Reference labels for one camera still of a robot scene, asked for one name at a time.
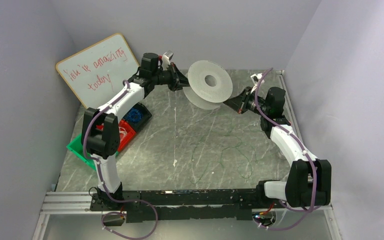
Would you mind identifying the white perforated filament spool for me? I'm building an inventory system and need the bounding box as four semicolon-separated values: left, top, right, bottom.
183;60;233;110

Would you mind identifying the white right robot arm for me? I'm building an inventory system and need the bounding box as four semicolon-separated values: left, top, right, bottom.
224;87;332;209

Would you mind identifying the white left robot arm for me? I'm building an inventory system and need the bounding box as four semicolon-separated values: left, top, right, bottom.
81;50;189;203

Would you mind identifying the black storage bin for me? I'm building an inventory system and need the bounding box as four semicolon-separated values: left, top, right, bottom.
122;103;153;133

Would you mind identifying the red storage bin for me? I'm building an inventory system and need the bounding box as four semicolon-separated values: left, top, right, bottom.
96;119;138;153

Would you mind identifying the whiteboard with red writing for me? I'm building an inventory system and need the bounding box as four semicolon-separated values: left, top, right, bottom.
55;33;139;109

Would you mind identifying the green storage bin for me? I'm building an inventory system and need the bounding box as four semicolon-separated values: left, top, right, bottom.
66;134;120;171

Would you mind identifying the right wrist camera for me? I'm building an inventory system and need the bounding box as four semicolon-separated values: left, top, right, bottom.
250;73;265;85

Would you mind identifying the blue cable coil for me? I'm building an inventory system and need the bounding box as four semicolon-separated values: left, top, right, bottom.
125;107;144;124

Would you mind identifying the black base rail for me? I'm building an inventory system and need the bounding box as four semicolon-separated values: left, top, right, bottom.
89;186;281;223

